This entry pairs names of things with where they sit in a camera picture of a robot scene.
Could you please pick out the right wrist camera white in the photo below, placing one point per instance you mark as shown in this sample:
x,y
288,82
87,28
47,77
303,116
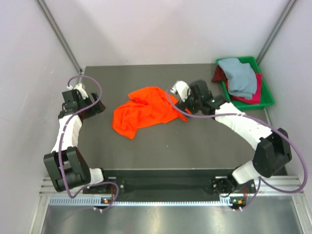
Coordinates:
x,y
180,88

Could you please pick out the grey slotted cable duct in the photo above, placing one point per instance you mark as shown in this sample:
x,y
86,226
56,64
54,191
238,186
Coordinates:
x,y
99,201

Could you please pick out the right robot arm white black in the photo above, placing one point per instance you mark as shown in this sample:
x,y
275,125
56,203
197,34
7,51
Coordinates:
x,y
272,151

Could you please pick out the grey blue t shirt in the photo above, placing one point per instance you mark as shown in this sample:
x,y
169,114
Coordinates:
x,y
241,77

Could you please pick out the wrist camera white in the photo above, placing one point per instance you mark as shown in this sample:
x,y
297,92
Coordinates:
x,y
180,88
81,88

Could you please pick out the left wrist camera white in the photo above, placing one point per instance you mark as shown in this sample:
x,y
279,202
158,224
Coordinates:
x,y
81,88

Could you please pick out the magenta t shirt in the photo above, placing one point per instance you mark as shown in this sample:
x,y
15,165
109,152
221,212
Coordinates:
x,y
256,97

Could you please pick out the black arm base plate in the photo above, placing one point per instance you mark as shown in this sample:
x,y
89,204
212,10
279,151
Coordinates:
x,y
175,185

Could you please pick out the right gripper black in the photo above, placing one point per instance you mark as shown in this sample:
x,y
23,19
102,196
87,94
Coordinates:
x,y
184,105

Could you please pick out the green plastic bin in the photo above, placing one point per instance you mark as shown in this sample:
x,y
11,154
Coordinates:
x,y
265,96

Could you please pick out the orange t shirt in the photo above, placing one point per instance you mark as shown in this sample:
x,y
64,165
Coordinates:
x,y
146,107

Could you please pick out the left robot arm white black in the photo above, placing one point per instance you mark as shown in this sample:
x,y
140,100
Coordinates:
x,y
66,150

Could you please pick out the dark red t shirt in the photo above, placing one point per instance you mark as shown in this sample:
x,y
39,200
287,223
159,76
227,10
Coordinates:
x,y
219,75

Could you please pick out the aluminium frame rail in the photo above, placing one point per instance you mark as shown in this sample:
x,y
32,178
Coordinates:
x,y
287,183

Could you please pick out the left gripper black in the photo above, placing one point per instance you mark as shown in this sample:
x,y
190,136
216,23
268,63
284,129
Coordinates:
x,y
95,109

